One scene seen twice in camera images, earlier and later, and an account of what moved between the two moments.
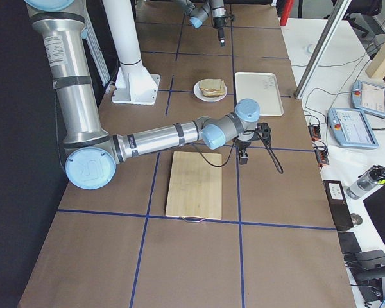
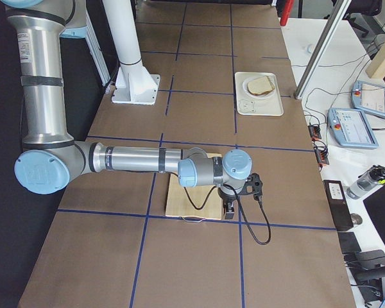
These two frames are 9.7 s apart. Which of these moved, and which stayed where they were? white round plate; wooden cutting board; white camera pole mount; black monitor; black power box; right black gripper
Moved: right black gripper; white round plate
Stayed: black power box; white camera pole mount; wooden cutting board; black monitor
